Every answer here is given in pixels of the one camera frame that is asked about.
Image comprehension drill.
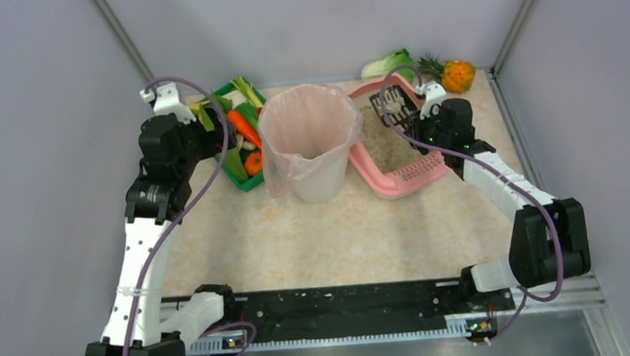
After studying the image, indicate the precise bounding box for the black litter scoop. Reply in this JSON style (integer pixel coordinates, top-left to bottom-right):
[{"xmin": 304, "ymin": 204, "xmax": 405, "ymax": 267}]
[{"xmin": 369, "ymin": 84, "xmax": 420, "ymax": 130}]

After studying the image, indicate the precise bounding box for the pink litter box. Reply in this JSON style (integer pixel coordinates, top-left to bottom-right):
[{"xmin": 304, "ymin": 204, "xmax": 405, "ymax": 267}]
[{"xmin": 348, "ymin": 78, "xmax": 450, "ymax": 199}]

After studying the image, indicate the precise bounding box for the pink lined trash bin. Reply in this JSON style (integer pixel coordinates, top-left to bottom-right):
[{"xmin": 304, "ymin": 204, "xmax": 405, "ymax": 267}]
[{"xmin": 258, "ymin": 84, "xmax": 363, "ymax": 204}]

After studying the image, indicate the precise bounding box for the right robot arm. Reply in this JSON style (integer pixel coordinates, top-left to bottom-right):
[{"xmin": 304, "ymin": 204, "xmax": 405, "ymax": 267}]
[{"xmin": 412, "ymin": 98, "xmax": 592, "ymax": 292}]

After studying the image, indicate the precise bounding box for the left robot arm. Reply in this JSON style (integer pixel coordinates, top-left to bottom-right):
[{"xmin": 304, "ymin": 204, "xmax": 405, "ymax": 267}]
[{"xmin": 84, "ymin": 114, "xmax": 236, "ymax": 356}]

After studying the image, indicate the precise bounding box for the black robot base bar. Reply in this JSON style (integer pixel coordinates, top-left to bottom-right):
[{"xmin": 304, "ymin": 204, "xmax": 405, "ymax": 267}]
[{"xmin": 221, "ymin": 278, "xmax": 515, "ymax": 343}]

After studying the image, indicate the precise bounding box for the green leafy vegetable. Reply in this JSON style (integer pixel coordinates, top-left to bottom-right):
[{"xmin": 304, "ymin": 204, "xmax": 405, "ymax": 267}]
[{"xmin": 197, "ymin": 99, "xmax": 249, "ymax": 184}]

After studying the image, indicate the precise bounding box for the toy pineapple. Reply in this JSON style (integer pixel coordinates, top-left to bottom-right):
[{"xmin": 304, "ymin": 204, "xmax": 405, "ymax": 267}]
[{"xmin": 418, "ymin": 53, "xmax": 476, "ymax": 94}]

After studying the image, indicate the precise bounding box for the orange toy carrot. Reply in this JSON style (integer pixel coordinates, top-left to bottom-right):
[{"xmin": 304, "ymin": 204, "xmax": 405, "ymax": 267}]
[{"xmin": 226, "ymin": 109, "xmax": 262, "ymax": 150}]

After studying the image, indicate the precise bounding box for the small orange pumpkin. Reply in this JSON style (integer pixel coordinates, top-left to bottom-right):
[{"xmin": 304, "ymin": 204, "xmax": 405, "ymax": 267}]
[{"xmin": 243, "ymin": 151, "xmax": 263, "ymax": 177}]

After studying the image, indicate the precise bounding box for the green vegetable tray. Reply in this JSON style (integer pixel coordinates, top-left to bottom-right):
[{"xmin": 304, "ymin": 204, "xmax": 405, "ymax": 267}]
[{"xmin": 215, "ymin": 76, "xmax": 266, "ymax": 192}]

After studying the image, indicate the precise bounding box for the white green leek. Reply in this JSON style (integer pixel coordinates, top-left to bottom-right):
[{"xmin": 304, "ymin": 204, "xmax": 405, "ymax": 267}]
[{"xmin": 231, "ymin": 76, "xmax": 265, "ymax": 109}]

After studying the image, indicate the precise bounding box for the toy bok choy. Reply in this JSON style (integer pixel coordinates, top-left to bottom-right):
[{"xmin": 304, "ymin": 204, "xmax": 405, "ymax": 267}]
[{"xmin": 360, "ymin": 48, "xmax": 417, "ymax": 82}]

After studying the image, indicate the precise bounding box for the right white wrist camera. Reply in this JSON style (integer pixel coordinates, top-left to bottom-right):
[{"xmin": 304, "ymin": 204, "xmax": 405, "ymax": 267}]
[{"xmin": 416, "ymin": 81, "xmax": 447, "ymax": 120}]

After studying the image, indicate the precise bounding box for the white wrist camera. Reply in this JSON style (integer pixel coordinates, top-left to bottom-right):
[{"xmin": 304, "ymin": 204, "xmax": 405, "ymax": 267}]
[
  {"xmin": 139, "ymin": 83, "xmax": 197, "ymax": 125},
  {"xmin": 416, "ymin": 81, "xmax": 447, "ymax": 120}
]

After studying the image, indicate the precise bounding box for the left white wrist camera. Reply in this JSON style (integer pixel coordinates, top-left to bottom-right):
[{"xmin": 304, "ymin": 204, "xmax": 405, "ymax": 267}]
[{"xmin": 139, "ymin": 83, "xmax": 197, "ymax": 125}]

